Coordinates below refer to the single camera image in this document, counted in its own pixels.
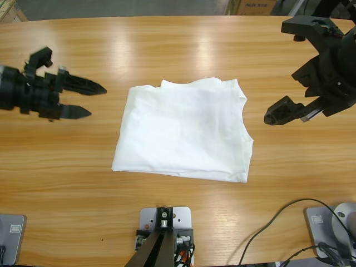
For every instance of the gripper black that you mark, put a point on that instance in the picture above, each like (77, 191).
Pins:
(25, 91)
(333, 80)

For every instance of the white t-shirt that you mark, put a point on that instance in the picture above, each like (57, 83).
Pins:
(180, 130)

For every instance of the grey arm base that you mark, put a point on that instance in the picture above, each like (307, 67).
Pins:
(320, 233)
(14, 244)

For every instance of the cardboard box with AUX print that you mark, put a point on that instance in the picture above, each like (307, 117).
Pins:
(256, 7)

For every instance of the wooden crate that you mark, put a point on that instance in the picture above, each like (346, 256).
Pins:
(11, 9)

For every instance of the grey metal frame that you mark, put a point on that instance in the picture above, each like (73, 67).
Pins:
(296, 8)

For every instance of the black side bracket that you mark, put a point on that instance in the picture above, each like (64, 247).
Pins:
(187, 233)
(142, 236)

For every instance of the black post clamp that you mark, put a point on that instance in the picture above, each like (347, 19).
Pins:
(168, 225)

